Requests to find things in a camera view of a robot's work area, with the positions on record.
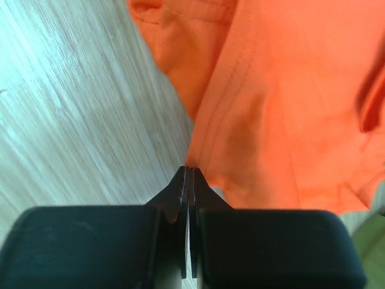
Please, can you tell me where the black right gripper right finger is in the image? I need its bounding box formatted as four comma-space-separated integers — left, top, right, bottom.
189, 168, 367, 288

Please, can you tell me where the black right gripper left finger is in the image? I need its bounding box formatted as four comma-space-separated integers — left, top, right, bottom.
1, 166, 189, 288

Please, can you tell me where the orange t-shirt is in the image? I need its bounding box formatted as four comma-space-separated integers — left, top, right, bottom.
127, 1, 384, 214

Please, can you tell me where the green plastic bin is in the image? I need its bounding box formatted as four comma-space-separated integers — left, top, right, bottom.
352, 214, 385, 289

